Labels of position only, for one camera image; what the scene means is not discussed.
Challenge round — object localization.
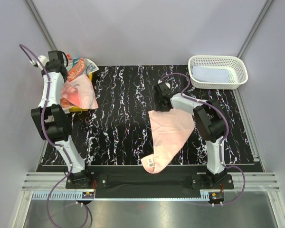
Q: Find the plain pink towel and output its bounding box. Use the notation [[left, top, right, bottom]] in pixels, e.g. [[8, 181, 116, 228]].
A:
[[141, 109, 195, 174]]

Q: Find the pink bunny towel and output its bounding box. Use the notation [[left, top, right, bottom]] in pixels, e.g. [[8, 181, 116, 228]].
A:
[[60, 74, 98, 110]]

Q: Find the light blue towel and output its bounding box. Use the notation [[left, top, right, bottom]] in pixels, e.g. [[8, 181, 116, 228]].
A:
[[192, 66, 229, 83]]

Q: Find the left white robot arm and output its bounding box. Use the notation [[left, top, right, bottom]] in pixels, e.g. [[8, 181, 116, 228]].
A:
[[31, 51, 93, 189]]

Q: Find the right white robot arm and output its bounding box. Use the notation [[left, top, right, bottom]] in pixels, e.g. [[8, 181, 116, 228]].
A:
[[153, 82, 229, 188]]

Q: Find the orange grey printed towel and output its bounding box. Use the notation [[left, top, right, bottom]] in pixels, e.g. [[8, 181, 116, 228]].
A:
[[66, 58, 99, 110]]

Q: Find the yellow plastic bin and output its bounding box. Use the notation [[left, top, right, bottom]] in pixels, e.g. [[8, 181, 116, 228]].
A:
[[68, 74, 98, 110]]

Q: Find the white perforated basket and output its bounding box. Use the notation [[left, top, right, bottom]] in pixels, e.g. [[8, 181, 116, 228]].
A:
[[188, 55, 248, 90]]

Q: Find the black marble pattern mat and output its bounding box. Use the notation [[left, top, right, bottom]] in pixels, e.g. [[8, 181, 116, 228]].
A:
[[37, 65, 264, 172]]

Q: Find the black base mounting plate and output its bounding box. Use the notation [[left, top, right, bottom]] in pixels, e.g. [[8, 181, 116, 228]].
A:
[[66, 165, 234, 200]]

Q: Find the right small circuit board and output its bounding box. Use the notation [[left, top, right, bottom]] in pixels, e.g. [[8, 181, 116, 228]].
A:
[[210, 192, 224, 200]]

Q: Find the small circuit board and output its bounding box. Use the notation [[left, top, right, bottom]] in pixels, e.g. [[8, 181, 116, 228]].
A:
[[82, 191, 95, 199], [210, 192, 224, 200]]

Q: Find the left small circuit board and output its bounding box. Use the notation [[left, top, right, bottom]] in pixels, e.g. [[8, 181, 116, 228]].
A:
[[82, 191, 95, 199]]

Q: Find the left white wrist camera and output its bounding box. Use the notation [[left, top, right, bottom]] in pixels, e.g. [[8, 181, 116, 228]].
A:
[[30, 55, 49, 70]]

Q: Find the slotted white cable duct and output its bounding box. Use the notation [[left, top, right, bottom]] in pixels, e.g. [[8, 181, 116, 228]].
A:
[[32, 191, 82, 200]]

